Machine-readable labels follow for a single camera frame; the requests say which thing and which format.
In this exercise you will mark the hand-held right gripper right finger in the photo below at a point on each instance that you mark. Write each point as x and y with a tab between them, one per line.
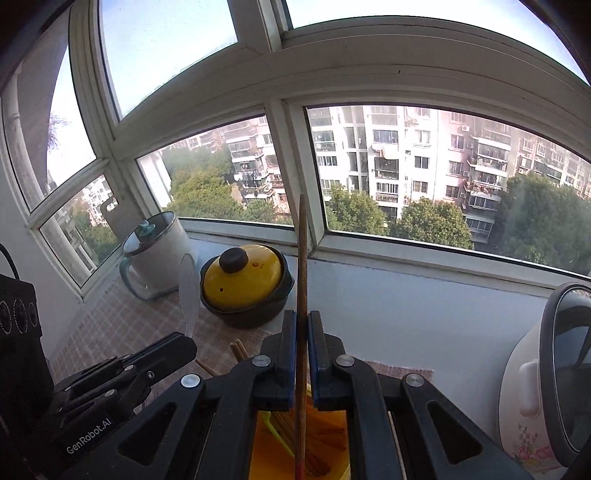
315	360

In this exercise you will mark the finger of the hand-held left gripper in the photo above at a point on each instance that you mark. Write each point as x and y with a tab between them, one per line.
161	344
175	357

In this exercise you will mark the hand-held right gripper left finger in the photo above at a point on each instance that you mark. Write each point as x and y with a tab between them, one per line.
288	360

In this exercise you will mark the translucent white plastic spoon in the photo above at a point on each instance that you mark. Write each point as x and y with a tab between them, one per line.
188	290

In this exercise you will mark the yellow plastic utensil container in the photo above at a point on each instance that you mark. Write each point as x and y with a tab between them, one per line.
334	466

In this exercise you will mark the pink checkered cloth mat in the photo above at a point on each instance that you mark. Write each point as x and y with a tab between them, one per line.
115	318

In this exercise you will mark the black casserole pot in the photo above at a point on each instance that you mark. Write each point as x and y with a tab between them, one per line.
249	317

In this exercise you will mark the white electric pot glass lid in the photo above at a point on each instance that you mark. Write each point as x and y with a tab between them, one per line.
157	272

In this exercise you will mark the yellow casserole lid black knob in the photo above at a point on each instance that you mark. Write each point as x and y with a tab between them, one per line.
258	286

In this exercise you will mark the glass lid teal knob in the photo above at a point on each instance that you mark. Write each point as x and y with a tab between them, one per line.
159	234

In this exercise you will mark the white cutting board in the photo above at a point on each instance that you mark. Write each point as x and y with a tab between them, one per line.
121	221

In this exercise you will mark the white floral rice cooker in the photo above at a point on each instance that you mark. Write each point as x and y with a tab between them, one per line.
521	415

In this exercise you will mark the white window frame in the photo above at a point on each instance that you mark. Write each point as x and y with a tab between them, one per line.
369	69

